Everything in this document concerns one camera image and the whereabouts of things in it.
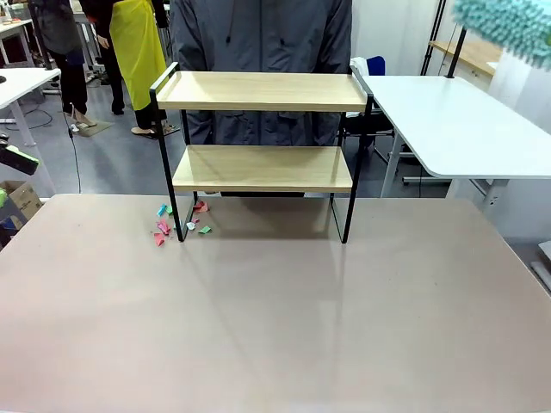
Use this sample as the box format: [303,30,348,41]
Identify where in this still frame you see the person in yellow apron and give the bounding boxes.
[81,0,180,141]

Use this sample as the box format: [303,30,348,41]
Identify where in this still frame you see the white side table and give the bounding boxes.
[350,64,551,216]

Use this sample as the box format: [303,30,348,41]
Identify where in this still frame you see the white table base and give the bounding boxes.
[529,240,551,298]

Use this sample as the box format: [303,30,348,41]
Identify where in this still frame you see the two-tier wood metal shelf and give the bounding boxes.
[149,63,374,244]

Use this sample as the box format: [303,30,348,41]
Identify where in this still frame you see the person in gray jacket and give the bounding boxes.
[169,0,353,147]

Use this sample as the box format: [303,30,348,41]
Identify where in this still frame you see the gray floor mat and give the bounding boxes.
[71,120,114,138]

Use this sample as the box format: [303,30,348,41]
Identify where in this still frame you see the blue chair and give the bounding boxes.
[365,55,387,78]

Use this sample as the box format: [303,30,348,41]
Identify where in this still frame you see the black floor cable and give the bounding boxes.
[63,109,84,195]

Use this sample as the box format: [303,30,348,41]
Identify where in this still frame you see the teal chenille duster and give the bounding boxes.
[451,0,551,73]

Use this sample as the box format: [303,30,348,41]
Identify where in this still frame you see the wooden background desk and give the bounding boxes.
[429,40,505,79]

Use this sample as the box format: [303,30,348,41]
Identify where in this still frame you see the cardboard box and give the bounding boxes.
[0,180,43,229]

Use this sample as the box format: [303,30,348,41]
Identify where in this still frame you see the thick black stand pole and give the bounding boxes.
[446,26,469,80]

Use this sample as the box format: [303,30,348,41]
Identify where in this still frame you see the thin black tripod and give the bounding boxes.
[421,0,449,75]

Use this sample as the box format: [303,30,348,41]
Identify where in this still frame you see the white desk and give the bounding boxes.
[0,67,62,150]

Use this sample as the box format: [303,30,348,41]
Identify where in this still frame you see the person in dark clothes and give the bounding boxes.
[28,0,99,131]

